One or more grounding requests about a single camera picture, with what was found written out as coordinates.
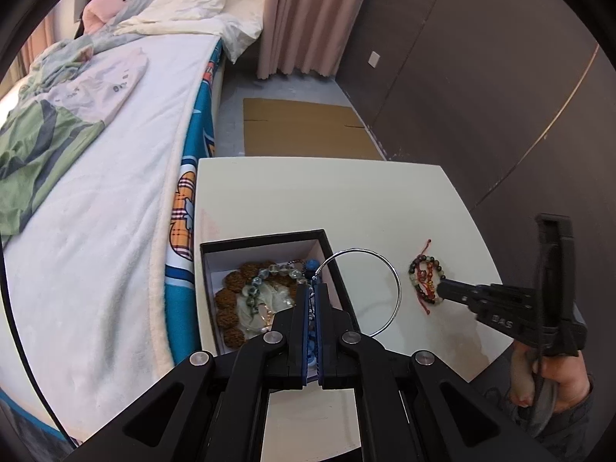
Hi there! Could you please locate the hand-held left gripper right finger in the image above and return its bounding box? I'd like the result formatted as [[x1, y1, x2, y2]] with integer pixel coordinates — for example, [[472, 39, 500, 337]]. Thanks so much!
[[316, 283, 565, 462]]

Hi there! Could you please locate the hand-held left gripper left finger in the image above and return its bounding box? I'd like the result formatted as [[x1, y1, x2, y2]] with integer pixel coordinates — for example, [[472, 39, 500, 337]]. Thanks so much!
[[62, 284, 310, 462]]

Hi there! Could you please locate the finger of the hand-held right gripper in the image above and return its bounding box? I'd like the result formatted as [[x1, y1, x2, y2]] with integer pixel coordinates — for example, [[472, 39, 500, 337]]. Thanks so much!
[[440, 276, 536, 305], [464, 298, 535, 335]]

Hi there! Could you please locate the white jade bracelet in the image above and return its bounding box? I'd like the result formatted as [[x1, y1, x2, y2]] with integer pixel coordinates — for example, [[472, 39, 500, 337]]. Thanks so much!
[[235, 283, 300, 334]]

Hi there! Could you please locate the multicoloured bead bracelet red string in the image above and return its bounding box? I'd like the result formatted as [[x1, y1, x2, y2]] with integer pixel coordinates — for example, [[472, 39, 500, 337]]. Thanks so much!
[[408, 239, 447, 317]]

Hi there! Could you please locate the blue bead bracelet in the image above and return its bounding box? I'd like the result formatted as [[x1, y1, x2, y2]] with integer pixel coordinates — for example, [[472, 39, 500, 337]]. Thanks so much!
[[304, 258, 322, 367]]

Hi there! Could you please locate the clear green bead bracelet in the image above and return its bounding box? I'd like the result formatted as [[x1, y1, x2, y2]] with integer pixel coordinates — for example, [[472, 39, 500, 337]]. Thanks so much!
[[241, 259, 310, 310]]

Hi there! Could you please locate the black square box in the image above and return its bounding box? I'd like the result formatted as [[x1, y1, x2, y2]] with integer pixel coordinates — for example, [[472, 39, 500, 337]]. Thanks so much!
[[199, 229, 360, 382]]

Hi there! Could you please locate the silver bangle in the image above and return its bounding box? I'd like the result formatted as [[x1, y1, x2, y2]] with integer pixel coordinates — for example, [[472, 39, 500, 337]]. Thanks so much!
[[315, 248, 402, 339]]

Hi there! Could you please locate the brown wooden bead bracelet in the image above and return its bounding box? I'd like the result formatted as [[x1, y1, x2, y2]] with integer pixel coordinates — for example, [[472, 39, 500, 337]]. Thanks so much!
[[214, 262, 290, 348]]

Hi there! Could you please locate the person's right forearm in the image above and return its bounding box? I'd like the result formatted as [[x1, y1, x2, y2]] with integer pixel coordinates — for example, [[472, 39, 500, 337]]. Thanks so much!
[[517, 370, 598, 458]]

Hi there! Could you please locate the person's right hand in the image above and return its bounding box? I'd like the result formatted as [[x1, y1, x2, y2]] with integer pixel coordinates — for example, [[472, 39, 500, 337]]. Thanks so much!
[[510, 341, 594, 411]]

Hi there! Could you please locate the white low table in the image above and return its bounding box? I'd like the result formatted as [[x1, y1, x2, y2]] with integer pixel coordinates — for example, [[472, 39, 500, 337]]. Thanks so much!
[[195, 156, 519, 462]]

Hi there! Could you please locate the blue cartoon bedsheet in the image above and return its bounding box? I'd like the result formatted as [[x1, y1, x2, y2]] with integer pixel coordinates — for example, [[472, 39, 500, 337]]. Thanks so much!
[[0, 38, 227, 444]]

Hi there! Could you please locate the flattened cardboard sheet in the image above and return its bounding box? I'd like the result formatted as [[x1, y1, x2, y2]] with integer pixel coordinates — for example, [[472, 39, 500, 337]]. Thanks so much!
[[242, 97, 388, 161]]

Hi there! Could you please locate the white fleece blanket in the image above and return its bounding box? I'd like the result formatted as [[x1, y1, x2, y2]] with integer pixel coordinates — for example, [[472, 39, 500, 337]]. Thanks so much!
[[0, 33, 218, 444]]

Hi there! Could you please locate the bed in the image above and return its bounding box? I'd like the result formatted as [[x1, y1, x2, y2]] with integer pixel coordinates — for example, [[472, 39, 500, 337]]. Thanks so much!
[[0, 0, 228, 444]]

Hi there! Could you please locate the wide pink curtain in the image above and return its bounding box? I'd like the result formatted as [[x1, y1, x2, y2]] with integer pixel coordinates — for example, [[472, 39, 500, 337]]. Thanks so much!
[[256, 0, 381, 80]]

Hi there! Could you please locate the white floral garment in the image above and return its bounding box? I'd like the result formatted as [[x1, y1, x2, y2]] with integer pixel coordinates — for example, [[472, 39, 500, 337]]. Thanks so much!
[[29, 48, 149, 122]]

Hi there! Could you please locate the green striped cloth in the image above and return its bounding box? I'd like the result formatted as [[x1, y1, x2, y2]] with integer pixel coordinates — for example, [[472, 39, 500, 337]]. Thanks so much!
[[0, 100, 107, 238]]

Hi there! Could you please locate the white pillow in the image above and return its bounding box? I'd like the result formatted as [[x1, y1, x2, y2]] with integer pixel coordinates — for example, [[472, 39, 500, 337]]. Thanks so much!
[[113, 0, 268, 64]]

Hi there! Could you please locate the pink plush toy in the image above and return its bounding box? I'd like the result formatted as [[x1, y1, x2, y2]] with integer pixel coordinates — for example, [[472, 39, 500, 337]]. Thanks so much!
[[79, 0, 131, 35]]

